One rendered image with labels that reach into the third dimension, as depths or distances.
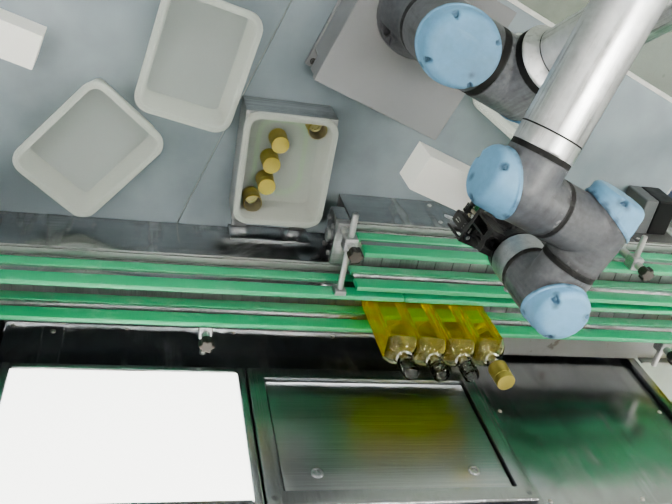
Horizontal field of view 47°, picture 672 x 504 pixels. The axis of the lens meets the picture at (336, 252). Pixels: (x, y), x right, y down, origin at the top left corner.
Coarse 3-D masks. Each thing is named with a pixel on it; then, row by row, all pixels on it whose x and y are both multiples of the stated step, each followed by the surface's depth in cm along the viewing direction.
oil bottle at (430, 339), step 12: (408, 312) 147; (420, 312) 147; (420, 324) 143; (432, 324) 144; (420, 336) 140; (432, 336) 141; (420, 348) 139; (432, 348) 139; (444, 348) 140; (420, 360) 140
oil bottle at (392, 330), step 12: (372, 312) 148; (384, 312) 144; (396, 312) 145; (372, 324) 147; (384, 324) 141; (396, 324) 141; (408, 324) 142; (384, 336) 140; (396, 336) 138; (408, 336) 139; (384, 348) 140; (396, 348) 137; (408, 348) 137
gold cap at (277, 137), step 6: (270, 132) 145; (276, 132) 144; (282, 132) 144; (270, 138) 144; (276, 138) 142; (282, 138) 142; (276, 144) 142; (282, 144) 143; (288, 144) 143; (276, 150) 143; (282, 150) 143
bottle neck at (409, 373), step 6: (402, 354) 136; (408, 354) 136; (396, 360) 138; (402, 360) 135; (408, 360) 135; (402, 366) 134; (408, 366) 133; (414, 366) 134; (402, 372) 134; (408, 372) 136; (414, 372) 135; (408, 378) 134; (414, 378) 134
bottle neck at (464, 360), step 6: (462, 354) 140; (468, 354) 140; (456, 360) 140; (462, 360) 139; (468, 360) 138; (462, 366) 138; (468, 366) 137; (474, 366) 137; (462, 372) 137; (468, 372) 136; (474, 372) 138; (468, 378) 138; (474, 378) 137
